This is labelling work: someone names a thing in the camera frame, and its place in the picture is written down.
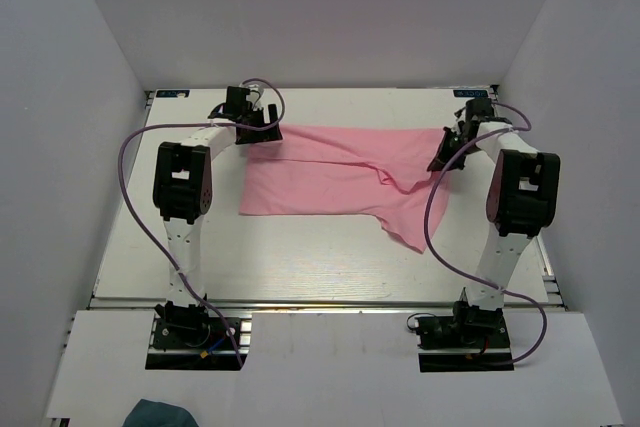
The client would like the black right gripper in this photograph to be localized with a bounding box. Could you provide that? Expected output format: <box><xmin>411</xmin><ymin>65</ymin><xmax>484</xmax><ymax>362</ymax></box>
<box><xmin>429</xmin><ymin>126</ymin><xmax>482</xmax><ymax>172</ymax></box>

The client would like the pink t-shirt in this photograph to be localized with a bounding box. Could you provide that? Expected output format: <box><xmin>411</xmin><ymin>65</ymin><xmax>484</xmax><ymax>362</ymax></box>
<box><xmin>239</xmin><ymin>125</ymin><xmax>449</xmax><ymax>252</ymax></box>

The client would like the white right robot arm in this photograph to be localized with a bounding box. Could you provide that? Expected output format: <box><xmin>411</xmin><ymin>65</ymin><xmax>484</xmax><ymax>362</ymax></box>
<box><xmin>424</xmin><ymin>97</ymin><xmax>561</xmax><ymax>312</ymax></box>

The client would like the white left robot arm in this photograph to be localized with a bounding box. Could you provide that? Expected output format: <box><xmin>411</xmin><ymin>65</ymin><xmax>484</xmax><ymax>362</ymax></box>
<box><xmin>152</xmin><ymin>79</ymin><xmax>283</xmax><ymax>308</ymax></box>

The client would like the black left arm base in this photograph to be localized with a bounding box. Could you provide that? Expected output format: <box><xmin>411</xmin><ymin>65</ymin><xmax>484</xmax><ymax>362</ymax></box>
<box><xmin>145</xmin><ymin>302</ymin><xmax>251</xmax><ymax>371</ymax></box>

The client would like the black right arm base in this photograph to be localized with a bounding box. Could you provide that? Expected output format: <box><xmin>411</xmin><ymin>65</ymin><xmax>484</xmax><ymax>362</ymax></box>
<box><xmin>406</xmin><ymin>296</ymin><xmax>514</xmax><ymax>373</ymax></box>

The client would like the left blue logo sticker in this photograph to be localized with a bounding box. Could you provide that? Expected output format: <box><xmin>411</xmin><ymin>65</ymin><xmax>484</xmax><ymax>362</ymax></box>
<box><xmin>155</xmin><ymin>89</ymin><xmax>190</xmax><ymax>98</ymax></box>

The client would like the dark teal cloth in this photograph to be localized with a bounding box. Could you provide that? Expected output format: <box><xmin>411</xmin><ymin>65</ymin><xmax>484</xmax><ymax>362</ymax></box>
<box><xmin>122</xmin><ymin>399</ymin><xmax>198</xmax><ymax>427</ymax></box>

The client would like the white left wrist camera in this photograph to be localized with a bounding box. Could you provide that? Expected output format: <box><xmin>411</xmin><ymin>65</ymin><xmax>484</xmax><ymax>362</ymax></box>
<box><xmin>244</xmin><ymin>82</ymin><xmax>264</xmax><ymax>109</ymax></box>

